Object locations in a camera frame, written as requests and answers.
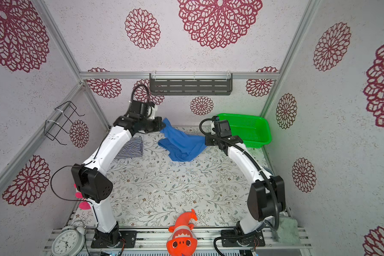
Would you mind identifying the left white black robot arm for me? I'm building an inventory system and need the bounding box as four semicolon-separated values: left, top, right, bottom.
71;100;165;247

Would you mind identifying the green plastic basket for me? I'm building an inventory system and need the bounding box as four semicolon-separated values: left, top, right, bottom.
218;113;272;148

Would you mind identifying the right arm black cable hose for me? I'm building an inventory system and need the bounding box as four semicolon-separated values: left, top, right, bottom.
199;117;281;256

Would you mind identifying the blue white striped tank top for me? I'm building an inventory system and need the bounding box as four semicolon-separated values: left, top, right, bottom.
115;137;144;159

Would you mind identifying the white alarm clock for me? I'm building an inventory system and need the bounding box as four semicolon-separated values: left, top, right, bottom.
51;226;85;256

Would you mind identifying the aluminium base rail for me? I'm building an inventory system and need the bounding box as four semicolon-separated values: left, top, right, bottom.
41;227;314;256

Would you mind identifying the black wire rack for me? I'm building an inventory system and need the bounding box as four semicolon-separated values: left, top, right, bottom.
43;100;85;146

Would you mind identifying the green folded towel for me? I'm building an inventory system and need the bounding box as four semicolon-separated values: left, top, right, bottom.
272;214;301;245

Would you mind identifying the grey wall shelf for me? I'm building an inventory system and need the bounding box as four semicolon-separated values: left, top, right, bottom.
149;73;233;96

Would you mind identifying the red fish plush toy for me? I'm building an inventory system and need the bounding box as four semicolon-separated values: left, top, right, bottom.
166;209;197;256

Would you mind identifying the pink white plush doll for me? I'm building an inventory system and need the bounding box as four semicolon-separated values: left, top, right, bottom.
74;184;91;210

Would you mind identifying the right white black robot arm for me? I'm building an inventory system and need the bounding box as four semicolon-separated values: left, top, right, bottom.
199;116;286;246

